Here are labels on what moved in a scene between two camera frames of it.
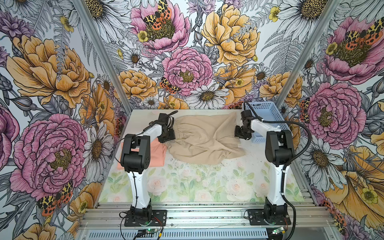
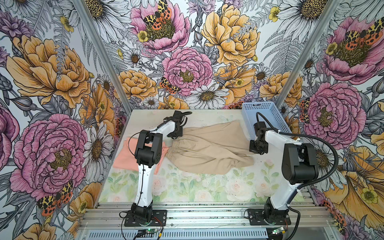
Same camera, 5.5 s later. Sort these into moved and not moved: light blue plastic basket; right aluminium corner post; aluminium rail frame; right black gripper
Moved: right black gripper
Not moved: aluminium rail frame; right aluminium corner post; light blue plastic basket
